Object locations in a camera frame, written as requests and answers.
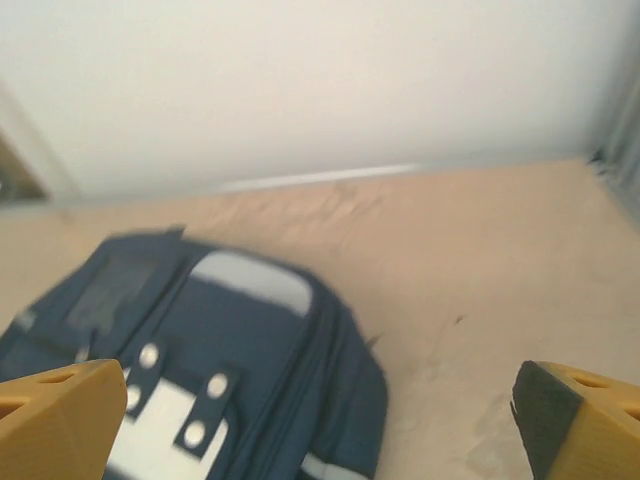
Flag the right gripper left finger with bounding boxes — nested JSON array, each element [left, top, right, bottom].
[[0, 358, 126, 480]]

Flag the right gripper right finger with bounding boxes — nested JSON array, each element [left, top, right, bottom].
[[508, 359, 640, 480]]

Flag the navy blue backpack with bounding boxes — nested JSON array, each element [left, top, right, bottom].
[[0, 227, 391, 480]]

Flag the thin aluminium table rail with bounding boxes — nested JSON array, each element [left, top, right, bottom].
[[219, 162, 421, 194]]

